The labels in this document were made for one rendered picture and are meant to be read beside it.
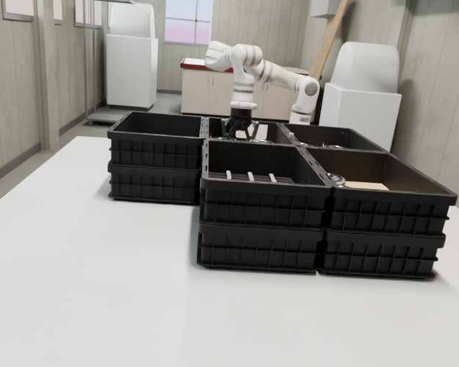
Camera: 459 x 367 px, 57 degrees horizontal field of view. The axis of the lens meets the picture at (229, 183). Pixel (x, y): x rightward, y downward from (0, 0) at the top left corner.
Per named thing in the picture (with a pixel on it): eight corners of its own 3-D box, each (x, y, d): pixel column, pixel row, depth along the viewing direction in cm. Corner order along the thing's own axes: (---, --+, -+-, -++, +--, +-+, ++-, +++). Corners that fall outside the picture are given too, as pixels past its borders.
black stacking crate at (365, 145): (275, 151, 174) (279, 124, 171) (345, 156, 176) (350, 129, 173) (293, 181, 137) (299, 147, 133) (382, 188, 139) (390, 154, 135)
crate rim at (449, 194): (298, 153, 133) (299, 145, 133) (389, 159, 136) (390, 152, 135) (333, 198, 96) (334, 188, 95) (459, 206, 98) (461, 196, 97)
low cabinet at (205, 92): (313, 128, 687) (322, 75, 660) (178, 119, 665) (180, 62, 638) (291, 111, 856) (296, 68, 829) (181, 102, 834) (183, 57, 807)
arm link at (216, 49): (208, 40, 173) (262, 60, 181) (201, 62, 174) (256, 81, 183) (213, 38, 164) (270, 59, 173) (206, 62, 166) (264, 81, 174)
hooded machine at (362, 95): (387, 185, 422) (418, 46, 379) (326, 181, 415) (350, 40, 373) (361, 164, 491) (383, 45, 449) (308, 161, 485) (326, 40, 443)
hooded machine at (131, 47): (115, 102, 767) (115, 2, 713) (156, 105, 774) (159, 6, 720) (106, 109, 689) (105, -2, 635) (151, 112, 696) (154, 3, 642)
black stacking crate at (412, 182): (294, 182, 136) (299, 148, 133) (382, 188, 138) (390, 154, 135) (326, 236, 99) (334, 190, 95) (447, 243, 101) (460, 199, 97)
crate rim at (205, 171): (203, 145, 131) (204, 138, 131) (297, 153, 133) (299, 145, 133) (200, 188, 94) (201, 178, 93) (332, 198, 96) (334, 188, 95)
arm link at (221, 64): (221, 65, 150) (228, 42, 149) (199, 66, 174) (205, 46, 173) (243, 73, 153) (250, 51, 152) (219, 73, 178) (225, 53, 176)
